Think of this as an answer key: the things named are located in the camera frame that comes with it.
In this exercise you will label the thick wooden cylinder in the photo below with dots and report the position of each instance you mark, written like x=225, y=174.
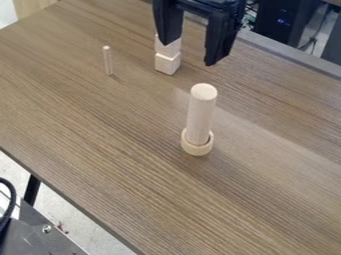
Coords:
x=200, y=113

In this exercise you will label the thin wooden dowel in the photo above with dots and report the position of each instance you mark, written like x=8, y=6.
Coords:
x=107, y=60

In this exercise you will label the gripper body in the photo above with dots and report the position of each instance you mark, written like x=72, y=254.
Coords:
x=208, y=7

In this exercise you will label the wooden cube block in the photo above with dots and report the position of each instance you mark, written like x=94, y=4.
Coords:
x=167, y=63
x=168, y=48

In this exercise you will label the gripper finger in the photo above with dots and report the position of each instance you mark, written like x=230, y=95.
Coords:
x=168, y=20
x=219, y=37

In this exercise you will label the black metal base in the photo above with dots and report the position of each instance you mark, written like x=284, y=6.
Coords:
x=32, y=234

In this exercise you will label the black computer tower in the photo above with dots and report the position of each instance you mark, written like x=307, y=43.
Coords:
x=284, y=19

